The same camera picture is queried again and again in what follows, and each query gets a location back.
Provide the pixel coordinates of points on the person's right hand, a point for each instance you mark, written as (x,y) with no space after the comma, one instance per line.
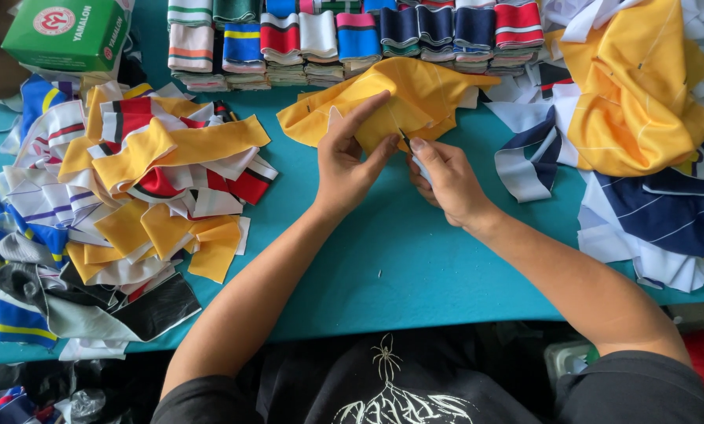
(455,185)

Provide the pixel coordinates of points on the heap of mixed fabric strips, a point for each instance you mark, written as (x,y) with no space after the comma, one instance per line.
(128,194)

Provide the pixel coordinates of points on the small thread cutter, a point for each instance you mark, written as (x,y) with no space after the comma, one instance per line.
(421,166)

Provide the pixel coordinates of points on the heap of yellow navy fabric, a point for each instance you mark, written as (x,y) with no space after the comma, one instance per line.
(634,106)

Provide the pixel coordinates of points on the black red pen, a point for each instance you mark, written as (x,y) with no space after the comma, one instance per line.
(225,110)

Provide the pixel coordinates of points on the white green plastic container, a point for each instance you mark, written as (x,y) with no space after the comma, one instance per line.
(567,359)

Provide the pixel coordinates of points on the black printed shirt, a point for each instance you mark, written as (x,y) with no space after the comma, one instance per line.
(387,388)

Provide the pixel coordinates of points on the black plastic bags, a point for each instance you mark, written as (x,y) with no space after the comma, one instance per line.
(63,391)

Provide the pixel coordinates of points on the green cardboard box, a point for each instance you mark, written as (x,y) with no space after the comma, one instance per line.
(63,32)

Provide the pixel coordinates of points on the yellow fabric piece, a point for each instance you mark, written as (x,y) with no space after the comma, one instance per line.
(428,94)

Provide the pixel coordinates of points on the person's left hand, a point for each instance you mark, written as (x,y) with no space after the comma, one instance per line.
(340,168)

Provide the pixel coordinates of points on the stacks of striped knit collars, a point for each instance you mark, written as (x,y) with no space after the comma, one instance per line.
(358,41)

